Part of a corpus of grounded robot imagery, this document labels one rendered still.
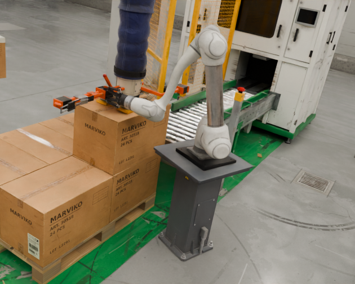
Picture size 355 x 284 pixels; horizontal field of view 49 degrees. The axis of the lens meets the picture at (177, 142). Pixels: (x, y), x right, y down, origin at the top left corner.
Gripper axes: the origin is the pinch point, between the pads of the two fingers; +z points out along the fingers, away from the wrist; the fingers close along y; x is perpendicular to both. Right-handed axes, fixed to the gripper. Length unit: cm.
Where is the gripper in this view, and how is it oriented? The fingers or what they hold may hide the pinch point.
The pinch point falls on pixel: (103, 92)
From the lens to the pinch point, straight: 261.0
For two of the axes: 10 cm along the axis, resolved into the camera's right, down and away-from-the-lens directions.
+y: -1.4, 9.0, 4.1
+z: -8.4, -3.3, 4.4
